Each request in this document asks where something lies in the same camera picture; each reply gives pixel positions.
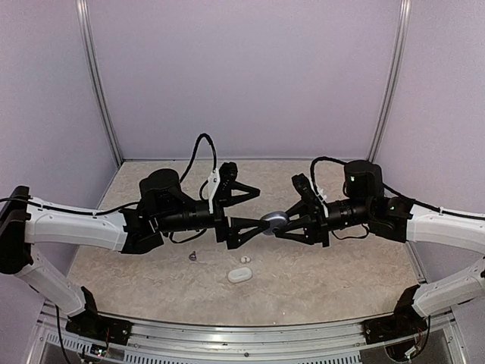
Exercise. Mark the left aluminium corner post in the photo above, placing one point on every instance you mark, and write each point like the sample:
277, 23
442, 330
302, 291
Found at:
86, 33

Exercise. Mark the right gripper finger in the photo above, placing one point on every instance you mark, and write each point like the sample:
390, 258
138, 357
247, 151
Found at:
300, 232
300, 210

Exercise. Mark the white earbud charging case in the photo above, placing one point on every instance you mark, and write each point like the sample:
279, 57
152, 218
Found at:
239, 275

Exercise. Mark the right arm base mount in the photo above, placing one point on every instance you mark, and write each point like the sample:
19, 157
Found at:
402, 322

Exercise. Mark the aluminium corner post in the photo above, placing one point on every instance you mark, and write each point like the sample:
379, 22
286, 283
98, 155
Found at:
86, 33
392, 79

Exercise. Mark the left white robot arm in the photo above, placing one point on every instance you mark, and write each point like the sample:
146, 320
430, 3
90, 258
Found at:
135, 229

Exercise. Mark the aluminium front rail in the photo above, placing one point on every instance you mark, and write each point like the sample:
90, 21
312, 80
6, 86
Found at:
153, 341

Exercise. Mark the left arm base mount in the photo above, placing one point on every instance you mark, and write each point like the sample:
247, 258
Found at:
89, 323

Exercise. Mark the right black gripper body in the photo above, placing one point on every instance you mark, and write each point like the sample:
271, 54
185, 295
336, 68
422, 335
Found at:
320, 226

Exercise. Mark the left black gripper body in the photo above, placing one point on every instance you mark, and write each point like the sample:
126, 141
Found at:
221, 221

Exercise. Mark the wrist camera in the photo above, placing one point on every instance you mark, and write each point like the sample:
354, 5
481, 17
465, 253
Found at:
304, 188
220, 186

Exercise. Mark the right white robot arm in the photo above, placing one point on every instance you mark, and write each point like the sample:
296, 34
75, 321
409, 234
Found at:
397, 218

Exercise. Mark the right aluminium corner post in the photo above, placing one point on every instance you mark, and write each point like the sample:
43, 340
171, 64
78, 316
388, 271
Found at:
392, 79

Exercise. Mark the purple earbud charging case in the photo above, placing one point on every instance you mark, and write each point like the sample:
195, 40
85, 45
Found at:
276, 220

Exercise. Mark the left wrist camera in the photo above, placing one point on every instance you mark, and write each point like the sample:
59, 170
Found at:
220, 186

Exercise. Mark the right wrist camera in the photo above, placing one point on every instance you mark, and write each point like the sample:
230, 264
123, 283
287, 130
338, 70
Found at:
304, 188

